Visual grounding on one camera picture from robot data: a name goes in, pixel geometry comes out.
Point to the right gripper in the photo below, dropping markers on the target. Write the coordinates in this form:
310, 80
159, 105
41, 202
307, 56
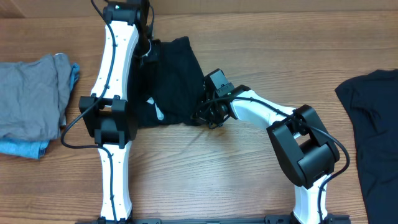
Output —
204, 112

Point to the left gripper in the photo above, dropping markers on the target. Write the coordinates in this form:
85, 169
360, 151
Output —
157, 55

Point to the black shorts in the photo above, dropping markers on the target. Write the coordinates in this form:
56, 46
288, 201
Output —
165, 87

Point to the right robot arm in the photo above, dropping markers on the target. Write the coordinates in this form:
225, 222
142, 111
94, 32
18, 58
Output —
303, 147

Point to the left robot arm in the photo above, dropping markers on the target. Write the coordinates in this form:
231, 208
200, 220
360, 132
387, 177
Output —
105, 111

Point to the grey folded shirt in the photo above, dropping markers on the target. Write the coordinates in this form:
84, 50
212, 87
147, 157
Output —
34, 97

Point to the blue folded shirt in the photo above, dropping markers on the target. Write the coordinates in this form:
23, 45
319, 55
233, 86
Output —
35, 149

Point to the black shirt pile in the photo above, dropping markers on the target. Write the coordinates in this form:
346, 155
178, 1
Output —
371, 104

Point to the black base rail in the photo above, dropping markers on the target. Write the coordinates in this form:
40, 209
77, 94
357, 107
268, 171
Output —
205, 221

